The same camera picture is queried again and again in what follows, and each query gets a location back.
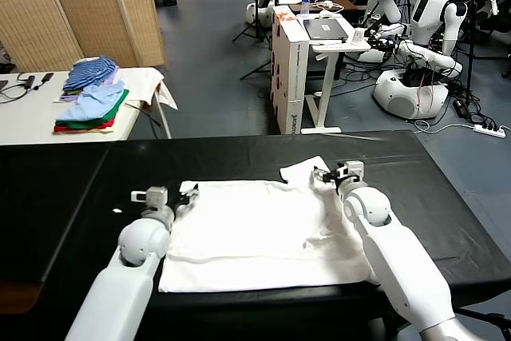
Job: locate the light blue garment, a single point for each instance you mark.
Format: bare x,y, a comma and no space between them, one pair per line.
96,99

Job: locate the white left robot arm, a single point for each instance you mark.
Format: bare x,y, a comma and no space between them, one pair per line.
120,285

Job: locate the black camera rig stand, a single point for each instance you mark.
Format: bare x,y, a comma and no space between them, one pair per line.
470,57

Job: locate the stack of folded clothes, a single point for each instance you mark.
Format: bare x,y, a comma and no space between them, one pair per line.
116,107

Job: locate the white power strip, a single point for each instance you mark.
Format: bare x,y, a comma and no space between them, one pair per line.
489,131

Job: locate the black floor power brick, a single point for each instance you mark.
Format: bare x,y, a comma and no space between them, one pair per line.
461,108

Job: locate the narrow black table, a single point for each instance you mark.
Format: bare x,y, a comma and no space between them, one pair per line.
40,197

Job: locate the tall white cardboard box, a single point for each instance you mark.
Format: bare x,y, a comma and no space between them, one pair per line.
289,77

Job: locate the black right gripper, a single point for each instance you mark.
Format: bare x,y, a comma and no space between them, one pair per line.
336,178

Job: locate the dark brown desk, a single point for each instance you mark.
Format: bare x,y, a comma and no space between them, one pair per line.
351,5

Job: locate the red garment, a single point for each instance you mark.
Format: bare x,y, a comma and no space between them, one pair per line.
80,129

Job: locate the small white robot base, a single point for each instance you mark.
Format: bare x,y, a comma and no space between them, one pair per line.
261,13

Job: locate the blue striped garment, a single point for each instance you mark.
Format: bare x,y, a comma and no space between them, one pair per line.
89,73

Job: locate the white standing desk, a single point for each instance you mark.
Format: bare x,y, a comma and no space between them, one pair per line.
326,89

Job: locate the white draped cloth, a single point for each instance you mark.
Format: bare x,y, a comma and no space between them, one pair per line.
139,83

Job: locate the white t-shirt with red print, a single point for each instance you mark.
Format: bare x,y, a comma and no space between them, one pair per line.
247,229

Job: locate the white humanoid robot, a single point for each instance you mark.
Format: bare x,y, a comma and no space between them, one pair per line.
429,9

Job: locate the grey closed laptop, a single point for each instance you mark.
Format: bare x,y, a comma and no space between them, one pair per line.
323,29

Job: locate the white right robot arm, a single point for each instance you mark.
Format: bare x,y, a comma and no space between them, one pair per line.
399,261

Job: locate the black power adapter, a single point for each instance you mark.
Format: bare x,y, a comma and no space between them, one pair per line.
30,82

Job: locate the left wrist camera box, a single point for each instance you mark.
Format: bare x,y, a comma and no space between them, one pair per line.
155,197

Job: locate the black tripod stand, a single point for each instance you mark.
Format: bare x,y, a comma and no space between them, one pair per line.
256,1

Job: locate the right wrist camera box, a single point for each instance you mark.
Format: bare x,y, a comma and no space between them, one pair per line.
353,168

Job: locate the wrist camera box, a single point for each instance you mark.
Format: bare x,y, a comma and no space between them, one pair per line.
353,168
155,197

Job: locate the white side table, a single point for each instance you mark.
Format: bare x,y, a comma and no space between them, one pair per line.
28,121

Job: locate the bamboo folding screen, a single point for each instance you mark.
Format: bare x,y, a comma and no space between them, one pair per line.
80,5

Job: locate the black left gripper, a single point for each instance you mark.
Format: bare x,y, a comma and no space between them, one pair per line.
173,201

